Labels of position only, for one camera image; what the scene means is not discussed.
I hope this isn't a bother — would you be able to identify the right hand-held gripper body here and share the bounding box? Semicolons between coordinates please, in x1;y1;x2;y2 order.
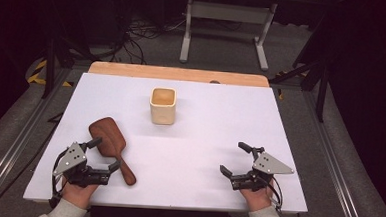
229;149;297;196

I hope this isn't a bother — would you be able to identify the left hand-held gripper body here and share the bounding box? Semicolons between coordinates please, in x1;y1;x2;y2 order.
52;140;113;189

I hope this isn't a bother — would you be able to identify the brown wooden spatula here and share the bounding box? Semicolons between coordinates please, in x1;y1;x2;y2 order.
85;115;140;188

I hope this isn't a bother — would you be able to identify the person's left hand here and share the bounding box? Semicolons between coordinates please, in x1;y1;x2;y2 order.
60;175;100;212

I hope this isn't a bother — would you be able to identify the person's right hand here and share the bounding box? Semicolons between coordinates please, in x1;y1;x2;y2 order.
238;179;275;214

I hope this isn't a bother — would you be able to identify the white table board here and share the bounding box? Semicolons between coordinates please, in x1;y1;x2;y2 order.
22;69;315;217

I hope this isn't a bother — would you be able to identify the yellow black hazard tape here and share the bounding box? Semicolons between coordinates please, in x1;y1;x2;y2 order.
27;58;75;88
274;70;309;102

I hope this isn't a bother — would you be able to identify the cream square cup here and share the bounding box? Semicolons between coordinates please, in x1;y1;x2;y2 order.
148;86;178;127

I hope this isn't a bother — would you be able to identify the black metal stand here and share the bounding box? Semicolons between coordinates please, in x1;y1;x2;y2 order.
40;36;96;103
268;55;331;124

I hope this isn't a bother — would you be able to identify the right hand-held gripper cable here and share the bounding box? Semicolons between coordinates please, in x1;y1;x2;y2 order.
265;174;286;213

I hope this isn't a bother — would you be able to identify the aluminium floor rail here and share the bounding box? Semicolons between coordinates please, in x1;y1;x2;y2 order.
295;89;377;217
0;63;81;217

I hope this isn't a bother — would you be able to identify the tangle of black floor cables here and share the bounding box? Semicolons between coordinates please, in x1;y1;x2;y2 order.
107;12;188;68

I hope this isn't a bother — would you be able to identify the white metal stand frame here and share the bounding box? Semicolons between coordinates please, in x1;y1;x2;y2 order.
178;0;279;73

